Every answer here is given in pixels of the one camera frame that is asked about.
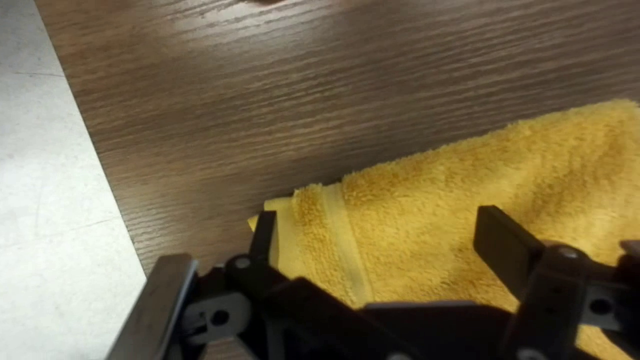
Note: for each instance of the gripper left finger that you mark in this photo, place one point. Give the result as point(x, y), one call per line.
point(250, 285)

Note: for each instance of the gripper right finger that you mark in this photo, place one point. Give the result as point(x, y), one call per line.
point(545, 285)

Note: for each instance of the yellow terry towel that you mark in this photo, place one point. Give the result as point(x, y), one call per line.
point(440, 225)

